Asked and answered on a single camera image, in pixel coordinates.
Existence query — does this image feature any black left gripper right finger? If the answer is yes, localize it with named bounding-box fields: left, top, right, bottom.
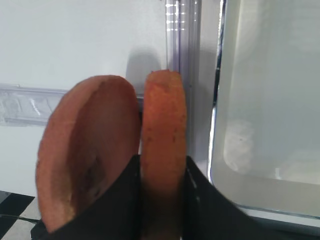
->
left=182, top=156, right=265, bottom=240

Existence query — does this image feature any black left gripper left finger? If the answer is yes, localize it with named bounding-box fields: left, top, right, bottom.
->
left=30, top=155, right=141, bottom=240

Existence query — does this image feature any bun slice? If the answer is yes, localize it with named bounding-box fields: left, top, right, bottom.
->
left=35, top=75, right=141, bottom=233
left=140, top=70, right=187, bottom=240

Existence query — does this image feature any white metal tray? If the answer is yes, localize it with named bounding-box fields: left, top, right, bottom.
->
left=208, top=0, right=320, bottom=220

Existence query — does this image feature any clear holder bottom left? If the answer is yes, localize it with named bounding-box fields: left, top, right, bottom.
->
left=0, top=84, right=67, bottom=127

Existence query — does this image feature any long clear rail left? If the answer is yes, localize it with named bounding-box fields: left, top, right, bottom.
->
left=165, top=0, right=202, bottom=157

